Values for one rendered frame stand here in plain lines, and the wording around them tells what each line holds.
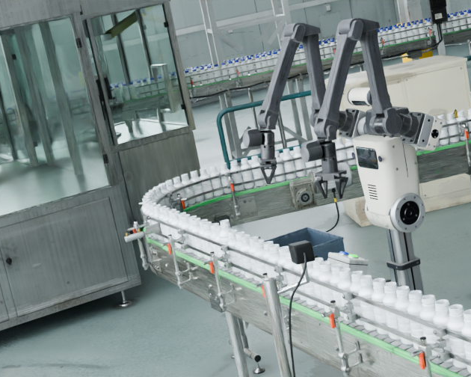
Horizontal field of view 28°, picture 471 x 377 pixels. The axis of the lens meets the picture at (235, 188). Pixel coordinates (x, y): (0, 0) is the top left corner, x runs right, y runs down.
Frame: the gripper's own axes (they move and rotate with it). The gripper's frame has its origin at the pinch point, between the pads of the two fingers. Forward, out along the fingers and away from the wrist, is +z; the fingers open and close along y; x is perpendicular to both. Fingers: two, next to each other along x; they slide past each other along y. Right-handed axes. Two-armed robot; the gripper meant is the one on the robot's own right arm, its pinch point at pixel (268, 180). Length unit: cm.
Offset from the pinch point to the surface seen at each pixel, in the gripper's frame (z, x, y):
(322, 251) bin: 33.8, 22.9, -21.8
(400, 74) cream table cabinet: -39, 111, -379
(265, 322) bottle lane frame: 49, -3, 37
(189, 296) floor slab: 116, -56, -287
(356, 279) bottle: 20, 25, 94
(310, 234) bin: 31, 19, -52
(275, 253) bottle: 21, 1, 47
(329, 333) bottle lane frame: 41, 18, 81
